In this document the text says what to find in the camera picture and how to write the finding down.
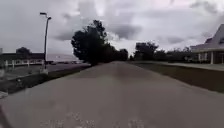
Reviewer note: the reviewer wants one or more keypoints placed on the dark cluster of trees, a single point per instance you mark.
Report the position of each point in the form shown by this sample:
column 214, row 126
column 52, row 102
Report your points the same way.
column 90, row 43

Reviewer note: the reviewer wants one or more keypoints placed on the grey asphalt road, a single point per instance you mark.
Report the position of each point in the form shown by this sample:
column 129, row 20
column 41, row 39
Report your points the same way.
column 113, row 96

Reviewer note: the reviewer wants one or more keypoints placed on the row of distant trees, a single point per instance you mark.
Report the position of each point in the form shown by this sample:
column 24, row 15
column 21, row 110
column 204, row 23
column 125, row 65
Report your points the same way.
column 146, row 51

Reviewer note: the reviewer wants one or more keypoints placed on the street lamp pole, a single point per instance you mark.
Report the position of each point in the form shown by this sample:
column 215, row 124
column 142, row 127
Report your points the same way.
column 45, row 43

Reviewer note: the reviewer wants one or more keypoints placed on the dark grass verge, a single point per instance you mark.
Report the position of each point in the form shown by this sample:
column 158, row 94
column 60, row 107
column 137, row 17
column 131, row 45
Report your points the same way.
column 26, row 82

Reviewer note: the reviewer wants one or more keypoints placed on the white fence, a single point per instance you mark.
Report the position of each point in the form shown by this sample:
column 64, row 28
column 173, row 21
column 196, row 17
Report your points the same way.
column 20, row 62

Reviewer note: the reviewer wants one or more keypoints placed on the low dark building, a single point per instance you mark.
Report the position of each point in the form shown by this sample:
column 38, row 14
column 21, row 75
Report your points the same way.
column 20, row 56

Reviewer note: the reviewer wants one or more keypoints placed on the pale side path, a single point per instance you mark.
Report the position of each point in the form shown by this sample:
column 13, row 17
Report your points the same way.
column 206, row 66

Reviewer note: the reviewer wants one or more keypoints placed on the building with grey roof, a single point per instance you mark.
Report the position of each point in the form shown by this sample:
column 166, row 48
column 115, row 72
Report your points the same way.
column 213, row 50

